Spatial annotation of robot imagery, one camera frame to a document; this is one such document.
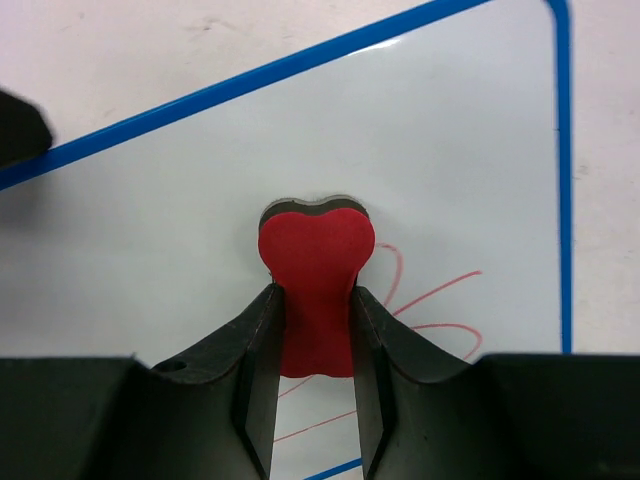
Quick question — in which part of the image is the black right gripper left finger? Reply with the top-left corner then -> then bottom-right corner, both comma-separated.
1,285 -> 284,479

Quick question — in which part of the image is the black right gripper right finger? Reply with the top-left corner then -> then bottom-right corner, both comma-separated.
350,287 -> 639,480

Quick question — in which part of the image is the blue framed whiteboard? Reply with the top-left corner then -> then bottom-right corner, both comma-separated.
1,1 -> 572,479

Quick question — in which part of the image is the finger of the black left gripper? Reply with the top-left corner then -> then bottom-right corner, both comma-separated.
0,90 -> 53,168

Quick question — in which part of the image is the red whiteboard eraser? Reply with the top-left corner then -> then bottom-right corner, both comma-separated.
257,195 -> 375,378

